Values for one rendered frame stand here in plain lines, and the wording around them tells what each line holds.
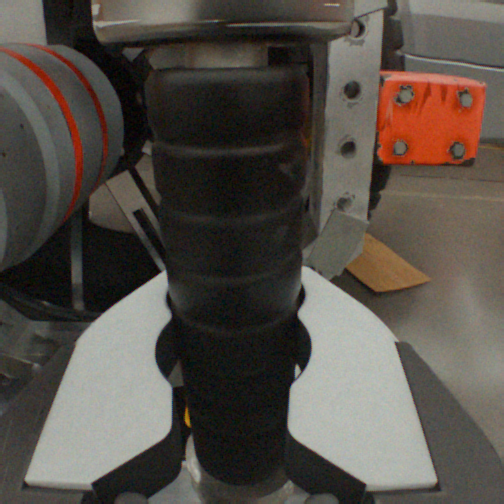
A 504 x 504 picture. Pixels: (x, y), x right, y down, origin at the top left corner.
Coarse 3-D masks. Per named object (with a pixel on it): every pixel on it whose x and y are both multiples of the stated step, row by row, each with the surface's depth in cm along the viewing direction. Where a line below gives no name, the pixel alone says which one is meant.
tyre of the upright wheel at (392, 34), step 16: (384, 16) 32; (384, 32) 32; (400, 32) 33; (384, 48) 33; (400, 48) 34; (384, 64) 34; (400, 64) 34; (384, 176) 39; (368, 208) 41; (16, 304) 47; (48, 320) 48; (64, 320) 48; (80, 320) 48
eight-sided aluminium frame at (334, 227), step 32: (384, 0) 24; (352, 32) 29; (320, 64) 30; (352, 64) 26; (320, 96) 31; (352, 96) 29; (320, 128) 30; (352, 128) 29; (320, 160) 31; (352, 160) 30; (320, 192) 31; (352, 192) 31; (320, 224) 32; (352, 224) 32; (320, 256) 33; (352, 256) 34; (0, 320) 43; (32, 320) 45; (0, 352) 39; (32, 352) 40
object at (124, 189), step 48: (96, 48) 38; (288, 48) 51; (144, 96) 37; (144, 144) 40; (144, 192) 42; (48, 240) 57; (96, 240) 62; (144, 240) 45; (0, 288) 45; (48, 288) 49; (96, 288) 52
